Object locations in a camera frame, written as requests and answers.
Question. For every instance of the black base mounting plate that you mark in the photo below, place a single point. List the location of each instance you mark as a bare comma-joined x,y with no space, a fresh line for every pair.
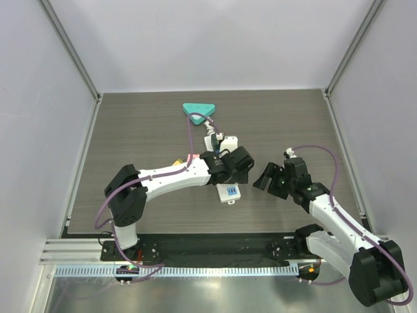
219,250

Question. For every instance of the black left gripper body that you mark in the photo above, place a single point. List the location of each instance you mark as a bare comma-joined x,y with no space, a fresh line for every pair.
240,177

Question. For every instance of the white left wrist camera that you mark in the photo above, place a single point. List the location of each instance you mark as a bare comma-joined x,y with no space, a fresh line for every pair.
227,143

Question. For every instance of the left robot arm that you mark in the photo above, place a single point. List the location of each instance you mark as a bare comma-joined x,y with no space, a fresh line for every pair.
130,190

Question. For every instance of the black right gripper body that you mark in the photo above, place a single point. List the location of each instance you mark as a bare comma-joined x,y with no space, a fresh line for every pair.
277,179

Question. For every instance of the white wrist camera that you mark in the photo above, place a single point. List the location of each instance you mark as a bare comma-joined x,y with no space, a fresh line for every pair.
289,153
227,143

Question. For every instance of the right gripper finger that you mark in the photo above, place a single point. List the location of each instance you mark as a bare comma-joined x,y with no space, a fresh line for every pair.
273,170
266,183

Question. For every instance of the dark green cube plug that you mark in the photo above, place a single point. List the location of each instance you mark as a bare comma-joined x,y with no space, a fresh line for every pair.
215,143

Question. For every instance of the right aluminium frame post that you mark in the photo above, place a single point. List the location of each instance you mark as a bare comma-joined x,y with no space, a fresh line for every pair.
365,25

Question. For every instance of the yellow cube plug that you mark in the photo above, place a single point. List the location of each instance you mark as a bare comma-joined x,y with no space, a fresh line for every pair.
178,161

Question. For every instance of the teal triangular socket adapter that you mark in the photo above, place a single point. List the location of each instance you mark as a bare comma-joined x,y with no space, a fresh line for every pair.
196,111

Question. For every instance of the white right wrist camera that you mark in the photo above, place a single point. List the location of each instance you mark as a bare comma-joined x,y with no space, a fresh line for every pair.
289,153

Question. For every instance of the left aluminium frame post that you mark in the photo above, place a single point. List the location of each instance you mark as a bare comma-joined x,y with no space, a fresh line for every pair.
69,47

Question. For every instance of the aluminium frame post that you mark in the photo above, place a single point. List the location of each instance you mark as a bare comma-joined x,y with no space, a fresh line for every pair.
365,25
69,47

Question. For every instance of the white power strip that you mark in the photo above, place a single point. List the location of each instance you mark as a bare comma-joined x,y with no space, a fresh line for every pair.
228,193

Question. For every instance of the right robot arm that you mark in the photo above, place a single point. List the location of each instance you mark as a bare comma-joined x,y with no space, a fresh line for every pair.
373,268

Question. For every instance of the pink cube plug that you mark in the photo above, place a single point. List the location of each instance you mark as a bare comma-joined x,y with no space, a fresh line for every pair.
193,156

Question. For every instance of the white slotted cable duct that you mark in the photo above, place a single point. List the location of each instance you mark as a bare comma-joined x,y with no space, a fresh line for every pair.
128,271

